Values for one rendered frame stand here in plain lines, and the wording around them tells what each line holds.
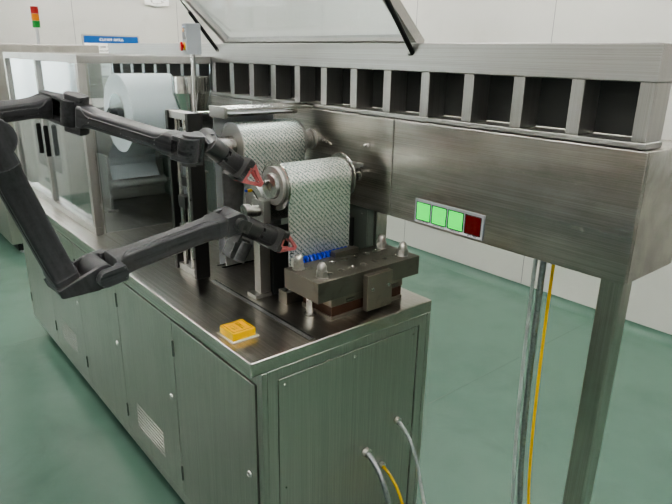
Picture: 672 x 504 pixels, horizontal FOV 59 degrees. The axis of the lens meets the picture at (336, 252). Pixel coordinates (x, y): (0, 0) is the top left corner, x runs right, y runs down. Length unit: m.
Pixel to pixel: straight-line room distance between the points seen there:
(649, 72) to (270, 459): 1.28
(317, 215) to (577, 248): 0.75
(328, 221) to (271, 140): 0.33
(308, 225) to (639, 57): 0.96
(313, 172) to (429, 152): 0.34
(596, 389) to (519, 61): 0.89
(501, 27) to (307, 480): 3.42
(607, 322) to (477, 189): 0.48
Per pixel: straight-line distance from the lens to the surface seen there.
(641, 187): 1.41
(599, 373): 1.76
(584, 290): 4.27
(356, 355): 1.71
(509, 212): 1.58
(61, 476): 2.76
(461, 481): 2.60
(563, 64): 1.49
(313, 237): 1.81
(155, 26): 7.57
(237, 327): 1.61
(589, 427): 1.85
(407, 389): 1.95
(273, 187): 1.73
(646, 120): 1.41
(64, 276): 1.39
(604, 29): 4.07
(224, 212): 1.60
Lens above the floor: 1.62
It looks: 19 degrees down
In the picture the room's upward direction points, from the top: 1 degrees clockwise
